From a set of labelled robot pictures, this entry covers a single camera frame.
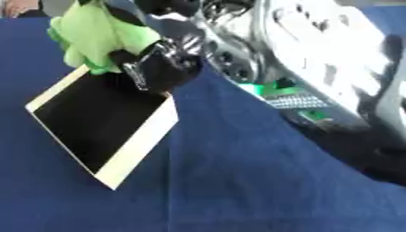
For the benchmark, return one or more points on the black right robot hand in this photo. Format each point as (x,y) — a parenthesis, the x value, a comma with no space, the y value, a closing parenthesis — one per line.
(164,65)

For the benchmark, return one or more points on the green soft toy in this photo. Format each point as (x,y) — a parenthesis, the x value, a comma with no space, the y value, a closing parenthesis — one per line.
(98,33)

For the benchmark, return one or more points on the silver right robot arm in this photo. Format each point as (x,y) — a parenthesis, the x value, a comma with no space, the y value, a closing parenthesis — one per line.
(317,69)

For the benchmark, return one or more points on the tan box with black inside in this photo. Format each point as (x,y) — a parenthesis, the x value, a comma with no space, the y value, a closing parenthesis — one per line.
(100,120)

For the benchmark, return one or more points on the person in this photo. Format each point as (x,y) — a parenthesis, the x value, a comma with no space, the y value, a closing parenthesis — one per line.
(21,7)

